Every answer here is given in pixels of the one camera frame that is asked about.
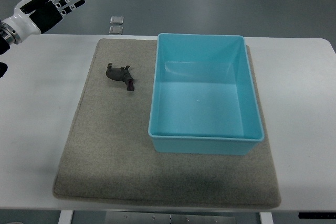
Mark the metal table frame bar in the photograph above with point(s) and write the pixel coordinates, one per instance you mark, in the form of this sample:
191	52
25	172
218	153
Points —
66	216

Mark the blue plastic box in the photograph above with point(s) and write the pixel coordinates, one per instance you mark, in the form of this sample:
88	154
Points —
204	99

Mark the black table control panel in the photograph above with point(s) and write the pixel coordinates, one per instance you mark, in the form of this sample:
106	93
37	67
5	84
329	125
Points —
317	215

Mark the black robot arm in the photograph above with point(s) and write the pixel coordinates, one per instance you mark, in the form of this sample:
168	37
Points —
5	46

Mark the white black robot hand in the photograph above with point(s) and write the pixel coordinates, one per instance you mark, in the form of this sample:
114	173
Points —
35	17

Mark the floor socket plate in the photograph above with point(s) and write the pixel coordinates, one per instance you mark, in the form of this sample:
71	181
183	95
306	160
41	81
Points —
117	20
115	30

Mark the brown hippo toy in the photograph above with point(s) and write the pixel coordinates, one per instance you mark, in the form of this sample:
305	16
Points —
121	74

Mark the grey felt mat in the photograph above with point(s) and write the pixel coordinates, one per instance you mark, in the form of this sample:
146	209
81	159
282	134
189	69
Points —
109	156

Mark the lower floor socket plate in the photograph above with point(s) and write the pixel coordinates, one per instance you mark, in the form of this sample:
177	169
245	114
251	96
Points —
115	30

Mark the upper floor socket plate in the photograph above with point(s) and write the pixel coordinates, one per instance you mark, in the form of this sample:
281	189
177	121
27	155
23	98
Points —
117	20

